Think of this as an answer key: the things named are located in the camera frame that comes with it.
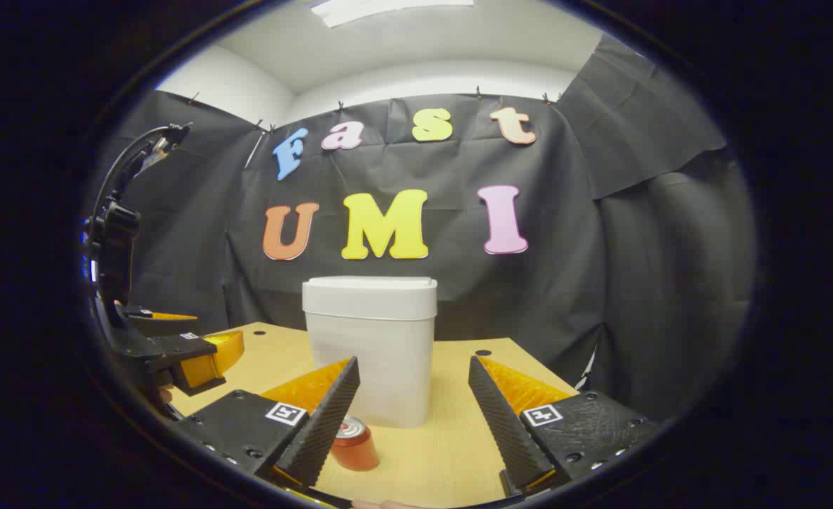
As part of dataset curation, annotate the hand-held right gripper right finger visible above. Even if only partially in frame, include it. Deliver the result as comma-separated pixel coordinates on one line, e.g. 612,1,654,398
468,355,666,497

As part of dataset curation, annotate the black cable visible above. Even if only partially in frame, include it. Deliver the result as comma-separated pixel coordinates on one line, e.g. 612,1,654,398
95,122,194,213

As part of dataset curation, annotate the wooden desktop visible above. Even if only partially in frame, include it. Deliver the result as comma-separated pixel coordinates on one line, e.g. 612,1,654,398
169,322,579,509

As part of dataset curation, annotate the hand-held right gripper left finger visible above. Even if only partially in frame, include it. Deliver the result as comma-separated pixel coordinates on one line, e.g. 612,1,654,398
172,357,361,507

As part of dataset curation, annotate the long ceiling light panel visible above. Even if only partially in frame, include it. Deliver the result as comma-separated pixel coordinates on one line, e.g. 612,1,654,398
310,0,475,29

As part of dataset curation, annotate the white desktop garbage bin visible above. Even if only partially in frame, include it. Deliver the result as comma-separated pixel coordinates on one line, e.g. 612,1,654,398
302,276,439,429

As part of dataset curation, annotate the red pop can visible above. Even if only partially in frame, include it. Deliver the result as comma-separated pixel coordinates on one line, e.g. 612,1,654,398
330,416,380,472

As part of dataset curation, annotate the black backdrop cloth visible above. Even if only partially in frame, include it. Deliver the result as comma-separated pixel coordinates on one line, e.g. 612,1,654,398
88,32,756,425

